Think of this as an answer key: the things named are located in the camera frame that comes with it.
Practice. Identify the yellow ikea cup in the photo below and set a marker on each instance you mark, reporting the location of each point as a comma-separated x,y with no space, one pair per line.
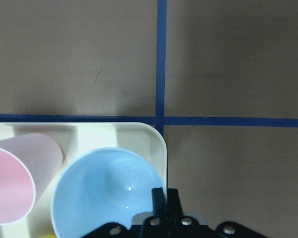
48,236

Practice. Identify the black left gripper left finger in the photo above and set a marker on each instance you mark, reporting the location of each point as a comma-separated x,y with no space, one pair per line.
159,202

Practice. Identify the light blue ikea cup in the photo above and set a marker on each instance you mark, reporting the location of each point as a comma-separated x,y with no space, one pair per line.
102,186

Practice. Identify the cream plastic tray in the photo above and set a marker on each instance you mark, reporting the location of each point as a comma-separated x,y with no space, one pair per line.
75,139

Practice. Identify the pink ikea cup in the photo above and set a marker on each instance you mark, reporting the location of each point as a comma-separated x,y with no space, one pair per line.
28,163

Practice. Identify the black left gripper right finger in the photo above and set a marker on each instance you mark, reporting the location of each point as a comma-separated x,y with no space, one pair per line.
174,208

